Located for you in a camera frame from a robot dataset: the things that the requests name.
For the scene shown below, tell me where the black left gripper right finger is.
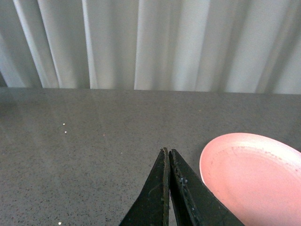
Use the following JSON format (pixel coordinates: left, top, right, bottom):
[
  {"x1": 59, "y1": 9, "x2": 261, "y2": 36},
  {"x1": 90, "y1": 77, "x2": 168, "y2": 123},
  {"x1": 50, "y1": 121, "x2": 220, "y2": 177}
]
[{"x1": 169, "y1": 149, "x2": 243, "y2": 226}]

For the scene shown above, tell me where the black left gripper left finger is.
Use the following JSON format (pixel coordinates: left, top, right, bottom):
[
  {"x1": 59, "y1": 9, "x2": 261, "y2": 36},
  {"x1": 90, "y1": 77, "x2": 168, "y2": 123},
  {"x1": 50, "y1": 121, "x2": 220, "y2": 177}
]
[{"x1": 120, "y1": 147, "x2": 170, "y2": 226}]

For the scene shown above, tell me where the pink plate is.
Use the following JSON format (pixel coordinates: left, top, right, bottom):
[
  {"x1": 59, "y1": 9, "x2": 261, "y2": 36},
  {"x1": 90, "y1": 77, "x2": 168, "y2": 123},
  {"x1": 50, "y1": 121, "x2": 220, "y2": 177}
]
[{"x1": 199, "y1": 133, "x2": 301, "y2": 226}]

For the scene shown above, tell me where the white pleated curtain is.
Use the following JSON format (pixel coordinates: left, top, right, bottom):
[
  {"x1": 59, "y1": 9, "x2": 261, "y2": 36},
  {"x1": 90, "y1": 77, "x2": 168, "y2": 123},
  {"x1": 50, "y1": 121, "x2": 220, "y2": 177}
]
[{"x1": 0, "y1": 0, "x2": 301, "y2": 94}]

